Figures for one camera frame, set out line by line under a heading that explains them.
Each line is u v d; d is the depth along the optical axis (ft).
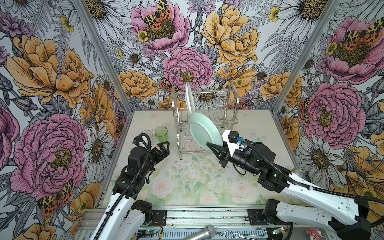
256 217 2.42
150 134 3.26
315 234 2.19
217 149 1.78
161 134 3.25
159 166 2.99
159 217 2.42
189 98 2.17
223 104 4.05
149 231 2.34
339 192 1.38
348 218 1.31
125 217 1.59
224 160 1.70
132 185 1.65
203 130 1.84
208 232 2.20
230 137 1.59
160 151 2.16
